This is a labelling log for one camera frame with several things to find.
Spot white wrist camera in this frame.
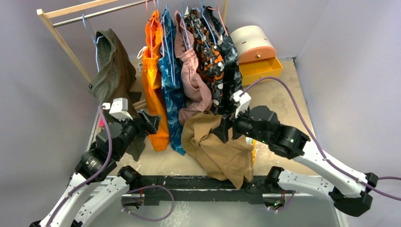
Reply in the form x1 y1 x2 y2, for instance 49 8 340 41
102 97 133 121
230 90 252 118

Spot wooden clothes rack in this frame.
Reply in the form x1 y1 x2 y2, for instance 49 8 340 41
36 0 229 110

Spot orange black patterned shorts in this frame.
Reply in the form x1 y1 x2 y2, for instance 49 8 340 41
184 7 225 114

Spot pink clip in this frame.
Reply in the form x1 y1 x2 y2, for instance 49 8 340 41
98 116 104 128

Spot light blue hanger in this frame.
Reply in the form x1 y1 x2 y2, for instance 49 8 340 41
81 13 103 72

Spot olive green shorts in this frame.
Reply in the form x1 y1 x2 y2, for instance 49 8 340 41
89 28 147 162

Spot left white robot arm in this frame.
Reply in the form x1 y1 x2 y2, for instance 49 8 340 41
31 110 161 227

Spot tan brown shorts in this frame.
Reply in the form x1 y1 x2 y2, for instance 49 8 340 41
181 112 254 189

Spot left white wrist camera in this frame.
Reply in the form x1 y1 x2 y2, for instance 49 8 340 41
102 97 133 121

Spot dark grey patterned shorts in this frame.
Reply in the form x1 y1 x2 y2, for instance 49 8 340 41
203 6 243 115

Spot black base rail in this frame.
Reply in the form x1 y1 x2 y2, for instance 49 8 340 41
122 175 283 206

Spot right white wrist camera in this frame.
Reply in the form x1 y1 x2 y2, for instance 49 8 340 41
230 90 252 118

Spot blue patterned shorts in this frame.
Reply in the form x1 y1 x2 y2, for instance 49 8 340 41
158 8 186 155

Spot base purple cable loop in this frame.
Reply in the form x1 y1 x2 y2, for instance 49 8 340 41
121 184 175 222

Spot yellow bin with items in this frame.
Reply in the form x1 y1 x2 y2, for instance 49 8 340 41
246 137 256 164

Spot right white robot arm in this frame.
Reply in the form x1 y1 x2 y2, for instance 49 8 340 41
212 105 378 217

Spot cream orange drawer box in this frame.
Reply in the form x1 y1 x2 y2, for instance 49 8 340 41
231 25 283 87

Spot pink shorts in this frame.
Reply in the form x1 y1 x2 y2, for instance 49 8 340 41
174 11 212 125

